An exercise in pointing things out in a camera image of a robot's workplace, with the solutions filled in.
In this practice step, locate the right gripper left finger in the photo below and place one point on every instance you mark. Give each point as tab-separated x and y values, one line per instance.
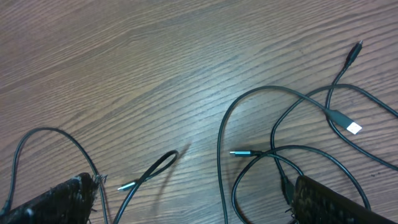
68	202

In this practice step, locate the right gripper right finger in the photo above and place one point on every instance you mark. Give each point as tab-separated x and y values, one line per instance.
314	203

